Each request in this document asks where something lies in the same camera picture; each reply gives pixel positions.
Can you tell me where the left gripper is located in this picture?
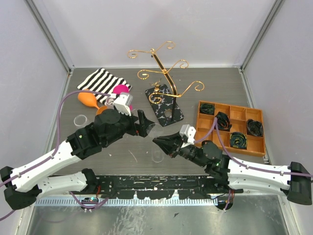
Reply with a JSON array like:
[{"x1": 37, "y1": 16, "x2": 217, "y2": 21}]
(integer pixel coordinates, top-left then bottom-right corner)
[{"x1": 104, "y1": 107, "x2": 156, "y2": 147}]

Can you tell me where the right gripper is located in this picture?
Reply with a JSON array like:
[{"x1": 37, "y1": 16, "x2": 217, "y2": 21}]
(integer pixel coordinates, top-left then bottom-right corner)
[{"x1": 153, "y1": 131, "x2": 207, "y2": 167}]

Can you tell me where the clear champagne flute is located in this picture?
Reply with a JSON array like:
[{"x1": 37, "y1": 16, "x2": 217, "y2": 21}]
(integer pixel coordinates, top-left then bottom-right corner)
[{"x1": 148, "y1": 123, "x2": 164, "y2": 164}]

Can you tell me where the gold wine glass rack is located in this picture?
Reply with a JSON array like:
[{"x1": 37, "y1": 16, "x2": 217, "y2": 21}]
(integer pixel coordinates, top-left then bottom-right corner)
[{"x1": 127, "y1": 41, "x2": 205, "y2": 127}]

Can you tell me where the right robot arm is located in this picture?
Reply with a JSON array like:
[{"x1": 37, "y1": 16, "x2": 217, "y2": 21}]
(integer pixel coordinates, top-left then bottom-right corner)
[{"x1": 153, "y1": 133, "x2": 313, "y2": 206}]

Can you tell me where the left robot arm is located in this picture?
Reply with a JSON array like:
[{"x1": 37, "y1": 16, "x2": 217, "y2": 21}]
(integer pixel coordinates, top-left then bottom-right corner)
[{"x1": 0, "y1": 109, "x2": 153, "y2": 211}]

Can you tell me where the clear round wine glass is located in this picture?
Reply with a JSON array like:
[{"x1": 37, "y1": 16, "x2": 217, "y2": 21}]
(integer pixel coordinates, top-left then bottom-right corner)
[{"x1": 105, "y1": 97, "x2": 115, "y2": 109}]

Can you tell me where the pink plastic wine glass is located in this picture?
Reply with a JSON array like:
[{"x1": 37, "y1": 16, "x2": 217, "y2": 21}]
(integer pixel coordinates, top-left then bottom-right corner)
[{"x1": 113, "y1": 84, "x2": 133, "y2": 110}]

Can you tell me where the orange plastic wine glass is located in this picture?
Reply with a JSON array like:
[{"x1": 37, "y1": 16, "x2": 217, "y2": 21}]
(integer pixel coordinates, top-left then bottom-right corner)
[{"x1": 77, "y1": 90, "x2": 108, "y2": 115}]

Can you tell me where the black coil top left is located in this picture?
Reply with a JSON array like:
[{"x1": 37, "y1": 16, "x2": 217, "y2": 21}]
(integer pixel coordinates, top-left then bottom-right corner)
[{"x1": 200, "y1": 103, "x2": 215, "y2": 115}]

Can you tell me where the black coil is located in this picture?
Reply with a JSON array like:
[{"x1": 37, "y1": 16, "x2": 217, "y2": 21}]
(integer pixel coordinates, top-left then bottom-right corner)
[
  {"x1": 200, "y1": 103, "x2": 215, "y2": 115},
  {"x1": 230, "y1": 132, "x2": 247, "y2": 149},
  {"x1": 215, "y1": 112, "x2": 232, "y2": 131},
  {"x1": 246, "y1": 119, "x2": 264, "y2": 137}
]

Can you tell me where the black coil centre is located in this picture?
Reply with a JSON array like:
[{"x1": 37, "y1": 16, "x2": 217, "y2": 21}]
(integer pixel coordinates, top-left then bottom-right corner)
[{"x1": 215, "y1": 112, "x2": 232, "y2": 131}]

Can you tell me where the striped black white cloth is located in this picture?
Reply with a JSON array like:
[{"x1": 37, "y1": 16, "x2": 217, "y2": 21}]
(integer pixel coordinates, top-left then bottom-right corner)
[{"x1": 77, "y1": 68, "x2": 132, "y2": 94}]

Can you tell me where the black coil bottom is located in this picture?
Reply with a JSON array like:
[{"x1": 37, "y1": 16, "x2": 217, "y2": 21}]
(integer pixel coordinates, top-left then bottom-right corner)
[{"x1": 230, "y1": 132, "x2": 247, "y2": 149}]

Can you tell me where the orange compartment tray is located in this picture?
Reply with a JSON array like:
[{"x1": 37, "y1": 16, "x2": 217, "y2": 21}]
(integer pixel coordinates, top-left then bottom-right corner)
[{"x1": 195, "y1": 100, "x2": 266, "y2": 157}]

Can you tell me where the black coil right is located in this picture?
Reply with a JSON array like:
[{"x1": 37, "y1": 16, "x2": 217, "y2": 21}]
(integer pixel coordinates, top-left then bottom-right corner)
[{"x1": 246, "y1": 119, "x2": 264, "y2": 137}]

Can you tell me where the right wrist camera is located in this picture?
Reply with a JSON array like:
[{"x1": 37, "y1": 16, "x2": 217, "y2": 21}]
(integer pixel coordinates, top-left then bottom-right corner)
[{"x1": 179, "y1": 124, "x2": 196, "y2": 144}]

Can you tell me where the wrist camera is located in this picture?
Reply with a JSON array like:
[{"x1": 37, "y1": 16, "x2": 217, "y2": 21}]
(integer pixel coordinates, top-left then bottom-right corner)
[
  {"x1": 179, "y1": 124, "x2": 196, "y2": 144},
  {"x1": 113, "y1": 93, "x2": 133, "y2": 116}
]

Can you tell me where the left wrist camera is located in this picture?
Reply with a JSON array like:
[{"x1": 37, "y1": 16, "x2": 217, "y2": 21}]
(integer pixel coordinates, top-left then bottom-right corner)
[{"x1": 113, "y1": 93, "x2": 133, "y2": 116}]

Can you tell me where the black mounting base plate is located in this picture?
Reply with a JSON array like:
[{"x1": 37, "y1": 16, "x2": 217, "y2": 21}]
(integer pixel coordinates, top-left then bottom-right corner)
[{"x1": 96, "y1": 175, "x2": 229, "y2": 200}]

